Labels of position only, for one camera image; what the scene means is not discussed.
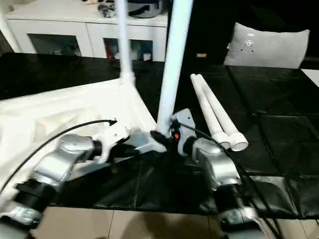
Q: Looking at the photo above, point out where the white sideboard with glass doors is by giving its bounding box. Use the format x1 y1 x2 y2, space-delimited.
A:
3 0 169 63

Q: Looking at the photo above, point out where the grey helmet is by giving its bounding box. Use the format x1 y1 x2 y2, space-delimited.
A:
126 0 164 19

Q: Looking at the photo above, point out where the white plastic table leg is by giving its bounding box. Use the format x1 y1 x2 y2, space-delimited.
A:
156 0 195 137
115 0 137 86
196 73 249 153
190 73 232 150

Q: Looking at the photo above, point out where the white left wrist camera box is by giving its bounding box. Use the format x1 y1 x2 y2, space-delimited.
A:
98 121 131 164

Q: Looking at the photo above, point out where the black cabinet with gold label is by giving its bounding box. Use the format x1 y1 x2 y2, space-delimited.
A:
164 0 238 66

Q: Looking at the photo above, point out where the white plastic table top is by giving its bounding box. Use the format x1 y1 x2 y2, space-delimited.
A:
0 71 168 200

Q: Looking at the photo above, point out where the black quilted mat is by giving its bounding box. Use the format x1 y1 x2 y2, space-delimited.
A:
0 51 319 220

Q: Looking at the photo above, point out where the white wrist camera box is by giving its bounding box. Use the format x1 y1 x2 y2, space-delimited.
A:
98 121 131 164
171 108 197 157

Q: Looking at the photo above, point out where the grey cushion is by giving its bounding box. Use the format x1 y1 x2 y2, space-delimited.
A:
222 22 312 69

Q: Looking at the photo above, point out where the white flat panel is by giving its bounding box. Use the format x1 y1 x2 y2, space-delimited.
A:
301 68 319 88

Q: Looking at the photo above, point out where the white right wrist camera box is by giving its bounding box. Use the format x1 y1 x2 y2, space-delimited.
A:
171 108 197 157

